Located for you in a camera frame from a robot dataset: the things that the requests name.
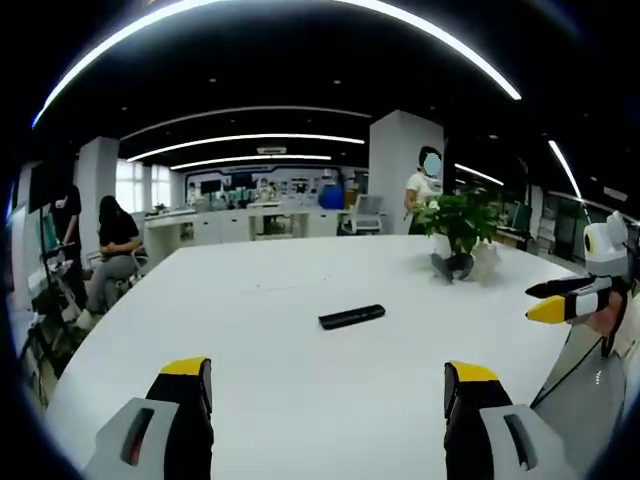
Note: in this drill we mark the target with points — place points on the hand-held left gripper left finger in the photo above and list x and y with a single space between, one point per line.
150 450

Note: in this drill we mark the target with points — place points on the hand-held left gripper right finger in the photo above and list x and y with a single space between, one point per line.
500 445

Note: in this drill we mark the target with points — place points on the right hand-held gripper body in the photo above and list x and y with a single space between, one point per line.
605 250

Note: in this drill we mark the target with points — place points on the black remote control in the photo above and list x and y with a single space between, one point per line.
352 316

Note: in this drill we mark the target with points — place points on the person's right hand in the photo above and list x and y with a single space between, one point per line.
606 320

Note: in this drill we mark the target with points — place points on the white ceiling light strip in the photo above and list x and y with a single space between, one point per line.
565 167
250 160
240 140
250 15
477 174

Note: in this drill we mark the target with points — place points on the potted green plant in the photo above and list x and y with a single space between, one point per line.
457 220

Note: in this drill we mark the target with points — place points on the white office chair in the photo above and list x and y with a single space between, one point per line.
367 212

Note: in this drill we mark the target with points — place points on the long white counter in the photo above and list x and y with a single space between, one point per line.
225 225

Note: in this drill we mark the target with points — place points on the blue barrel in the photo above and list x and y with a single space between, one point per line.
331 196

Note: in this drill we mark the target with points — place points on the wall display board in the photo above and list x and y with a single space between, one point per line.
280 182

